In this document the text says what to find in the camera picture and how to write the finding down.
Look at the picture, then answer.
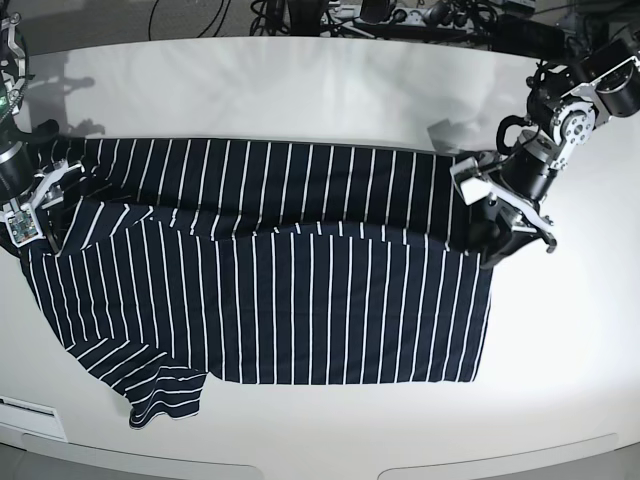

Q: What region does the black box on floor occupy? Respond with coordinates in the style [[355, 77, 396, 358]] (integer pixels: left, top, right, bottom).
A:
[[490, 14, 565, 60]]

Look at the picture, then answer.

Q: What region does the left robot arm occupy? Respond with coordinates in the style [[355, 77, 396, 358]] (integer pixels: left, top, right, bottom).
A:
[[450, 38, 639, 269]]

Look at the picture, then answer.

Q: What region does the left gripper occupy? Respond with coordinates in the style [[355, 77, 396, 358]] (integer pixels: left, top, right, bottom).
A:
[[467, 194, 540, 270]]

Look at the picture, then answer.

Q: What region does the black cable on floor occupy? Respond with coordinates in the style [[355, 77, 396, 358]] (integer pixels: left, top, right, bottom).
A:
[[147, 0, 166, 41]]

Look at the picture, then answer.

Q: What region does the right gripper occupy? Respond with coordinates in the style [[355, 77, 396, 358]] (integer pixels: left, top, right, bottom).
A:
[[34, 169, 83, 254]]

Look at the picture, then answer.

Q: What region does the navy white striped T-shirt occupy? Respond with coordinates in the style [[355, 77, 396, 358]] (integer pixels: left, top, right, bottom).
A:
[[20, 138, 492, 429]]

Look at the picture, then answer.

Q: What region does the grey power strip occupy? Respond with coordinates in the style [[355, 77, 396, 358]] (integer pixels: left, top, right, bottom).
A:
[[328, 4, 472, 30]]

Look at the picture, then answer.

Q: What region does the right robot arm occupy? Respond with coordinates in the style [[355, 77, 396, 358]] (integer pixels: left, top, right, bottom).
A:
[[1, 2, 84, 254]]

